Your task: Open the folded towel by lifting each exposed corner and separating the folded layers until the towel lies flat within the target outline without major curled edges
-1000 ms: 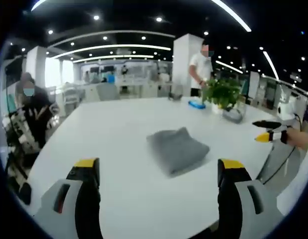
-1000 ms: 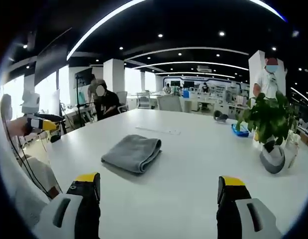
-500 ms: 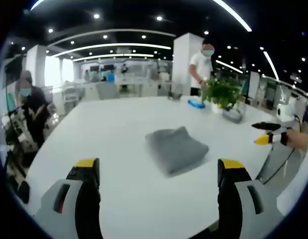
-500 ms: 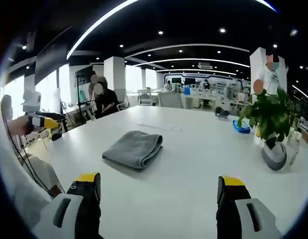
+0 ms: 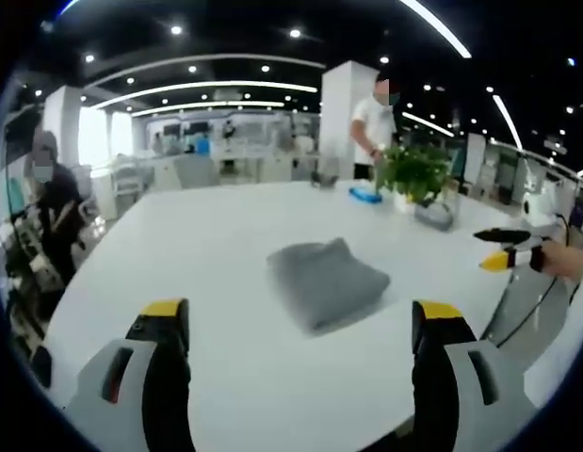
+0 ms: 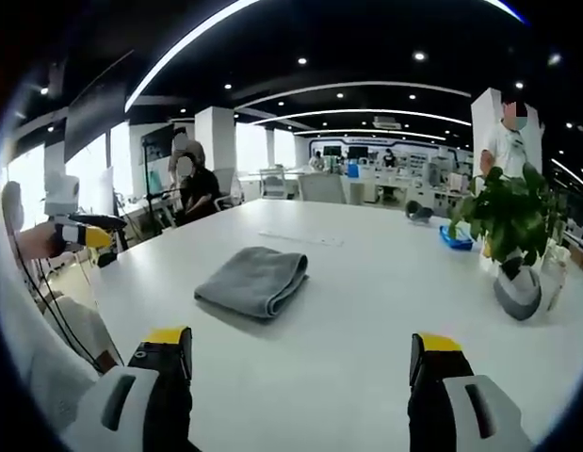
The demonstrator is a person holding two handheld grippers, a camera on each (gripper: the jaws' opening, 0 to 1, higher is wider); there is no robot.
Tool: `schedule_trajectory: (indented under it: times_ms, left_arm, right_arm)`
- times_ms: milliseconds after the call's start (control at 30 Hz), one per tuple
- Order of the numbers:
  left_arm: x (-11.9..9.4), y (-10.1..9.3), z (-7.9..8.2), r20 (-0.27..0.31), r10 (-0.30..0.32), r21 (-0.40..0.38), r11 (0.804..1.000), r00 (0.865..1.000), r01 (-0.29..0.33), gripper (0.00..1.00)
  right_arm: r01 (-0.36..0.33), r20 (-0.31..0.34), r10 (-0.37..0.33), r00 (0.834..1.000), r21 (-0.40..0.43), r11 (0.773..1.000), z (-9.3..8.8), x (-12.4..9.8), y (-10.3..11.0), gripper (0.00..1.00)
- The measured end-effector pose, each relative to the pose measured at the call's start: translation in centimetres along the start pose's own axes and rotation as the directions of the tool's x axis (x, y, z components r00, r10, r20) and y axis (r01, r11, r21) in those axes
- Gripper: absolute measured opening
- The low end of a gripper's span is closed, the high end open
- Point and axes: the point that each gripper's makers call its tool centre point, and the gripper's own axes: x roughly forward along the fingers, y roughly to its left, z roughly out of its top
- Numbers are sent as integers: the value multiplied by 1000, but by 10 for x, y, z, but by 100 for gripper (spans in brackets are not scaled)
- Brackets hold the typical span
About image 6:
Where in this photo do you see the grey towel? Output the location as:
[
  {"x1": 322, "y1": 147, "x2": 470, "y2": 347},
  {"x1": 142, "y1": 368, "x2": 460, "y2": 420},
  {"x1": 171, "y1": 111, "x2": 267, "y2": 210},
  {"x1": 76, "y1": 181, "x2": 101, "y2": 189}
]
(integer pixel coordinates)
[{"x1": 193, "y1": 246, "x2": 311, "y2": 322}]

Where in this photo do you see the dark flat object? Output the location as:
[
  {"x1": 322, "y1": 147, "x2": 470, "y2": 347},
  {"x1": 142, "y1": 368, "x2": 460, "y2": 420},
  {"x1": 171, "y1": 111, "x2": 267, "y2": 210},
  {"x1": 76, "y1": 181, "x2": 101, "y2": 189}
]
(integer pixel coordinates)
[{"x1": 68, "y1": 213, "x2": 129, "y2": 229}]

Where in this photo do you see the person's left hand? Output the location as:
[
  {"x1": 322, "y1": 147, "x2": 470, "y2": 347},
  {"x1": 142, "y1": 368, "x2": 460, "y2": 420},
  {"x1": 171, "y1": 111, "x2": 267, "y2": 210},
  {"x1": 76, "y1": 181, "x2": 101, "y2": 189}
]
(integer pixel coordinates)
[{"x1": 17, "y1": 220, "x2": 67, "y2": 260}]

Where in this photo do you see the black tripod stand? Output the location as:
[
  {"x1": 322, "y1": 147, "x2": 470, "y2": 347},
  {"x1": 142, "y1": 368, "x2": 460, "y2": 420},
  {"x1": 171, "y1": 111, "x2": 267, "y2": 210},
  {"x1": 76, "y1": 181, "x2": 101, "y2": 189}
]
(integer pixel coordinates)
[{"x1": 140, "y1": 136, "x2": 180, "y2": 239}]

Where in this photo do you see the person's white shirt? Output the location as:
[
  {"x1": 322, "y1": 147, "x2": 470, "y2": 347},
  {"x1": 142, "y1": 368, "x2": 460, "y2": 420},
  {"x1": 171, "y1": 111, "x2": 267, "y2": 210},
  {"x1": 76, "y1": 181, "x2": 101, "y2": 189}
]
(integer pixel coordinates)
[{"x1": 0, "y1": 225, "x2": 119, "y2": 434}]

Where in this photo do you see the grey white plant pot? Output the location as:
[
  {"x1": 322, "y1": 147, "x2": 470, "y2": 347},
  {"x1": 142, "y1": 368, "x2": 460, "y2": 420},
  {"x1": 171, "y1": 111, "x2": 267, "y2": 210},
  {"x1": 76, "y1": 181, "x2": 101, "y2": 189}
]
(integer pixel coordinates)
[{"x1": 492, "y1": 256, "x2": 543, "y2": 322}]

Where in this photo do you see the white plastic bag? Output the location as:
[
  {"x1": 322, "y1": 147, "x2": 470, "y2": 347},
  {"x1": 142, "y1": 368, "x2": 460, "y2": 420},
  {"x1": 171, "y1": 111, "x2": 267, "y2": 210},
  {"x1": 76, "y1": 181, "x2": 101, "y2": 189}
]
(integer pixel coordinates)
[{"x1": 539, "y1": 238, "x2": 573, "y2": 313}]

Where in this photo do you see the blue tray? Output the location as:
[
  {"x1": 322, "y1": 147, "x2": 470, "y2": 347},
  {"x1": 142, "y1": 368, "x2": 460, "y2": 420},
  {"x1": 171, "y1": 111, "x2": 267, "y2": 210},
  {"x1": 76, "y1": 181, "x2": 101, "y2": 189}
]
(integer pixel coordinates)
[{"x1": 438, "y1": 224, "x2": 477, "y2": 252}]

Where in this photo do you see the long ceiling light strip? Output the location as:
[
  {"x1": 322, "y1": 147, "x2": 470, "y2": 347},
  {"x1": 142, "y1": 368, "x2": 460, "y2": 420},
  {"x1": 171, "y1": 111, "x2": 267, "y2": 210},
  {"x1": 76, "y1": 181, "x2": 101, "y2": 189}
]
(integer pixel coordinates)
[{"x1": 123, "y1": 0, "x2": 264, "y2": 114}]

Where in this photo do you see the dark grey headset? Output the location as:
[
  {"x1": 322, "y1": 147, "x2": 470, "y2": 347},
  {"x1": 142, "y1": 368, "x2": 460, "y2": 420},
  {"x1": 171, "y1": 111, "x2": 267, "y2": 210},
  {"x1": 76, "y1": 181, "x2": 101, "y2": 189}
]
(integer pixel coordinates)
[{"x1": 405, "y1": 199, "x2": 434, "y2": 225}]

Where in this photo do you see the green potted plant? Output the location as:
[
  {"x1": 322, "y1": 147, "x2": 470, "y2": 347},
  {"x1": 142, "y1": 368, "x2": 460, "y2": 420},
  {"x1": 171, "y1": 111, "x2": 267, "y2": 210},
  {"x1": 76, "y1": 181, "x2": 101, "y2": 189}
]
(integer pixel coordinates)
[{"x1": 447, "y1": 162, "x2": 571, "y2": 267}]

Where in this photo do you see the ceiling air conditioner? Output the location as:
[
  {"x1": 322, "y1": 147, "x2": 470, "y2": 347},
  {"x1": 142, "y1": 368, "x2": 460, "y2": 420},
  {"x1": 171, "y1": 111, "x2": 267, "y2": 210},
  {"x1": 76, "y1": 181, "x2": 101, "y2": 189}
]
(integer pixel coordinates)
[{"x1": 372, "y1": 114, "x2": 406, "y2": 131}]

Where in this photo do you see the black cable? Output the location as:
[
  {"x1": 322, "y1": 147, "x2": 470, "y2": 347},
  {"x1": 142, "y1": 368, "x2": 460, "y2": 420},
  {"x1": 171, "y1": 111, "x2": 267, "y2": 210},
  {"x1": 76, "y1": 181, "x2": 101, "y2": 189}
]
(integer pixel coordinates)
[{"x1": 7, "y1": 186, "x2": 106, "y2": 376}]

